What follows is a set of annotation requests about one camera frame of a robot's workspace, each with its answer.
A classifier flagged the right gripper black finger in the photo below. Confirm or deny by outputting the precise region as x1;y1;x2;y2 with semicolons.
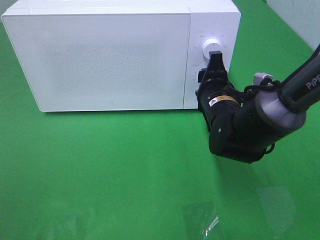
197;50;228;83

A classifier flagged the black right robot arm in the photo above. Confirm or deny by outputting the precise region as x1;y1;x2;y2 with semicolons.
195;49;320;164

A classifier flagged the white microwave oven body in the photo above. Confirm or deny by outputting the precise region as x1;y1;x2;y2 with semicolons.
1;0;241;110

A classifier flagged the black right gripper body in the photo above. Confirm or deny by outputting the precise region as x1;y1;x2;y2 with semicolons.
195;77;244;133

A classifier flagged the upper white microwave knob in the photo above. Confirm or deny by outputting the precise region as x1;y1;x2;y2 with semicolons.
201;36;223;61

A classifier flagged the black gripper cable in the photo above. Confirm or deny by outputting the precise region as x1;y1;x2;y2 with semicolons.
224;72;282;156

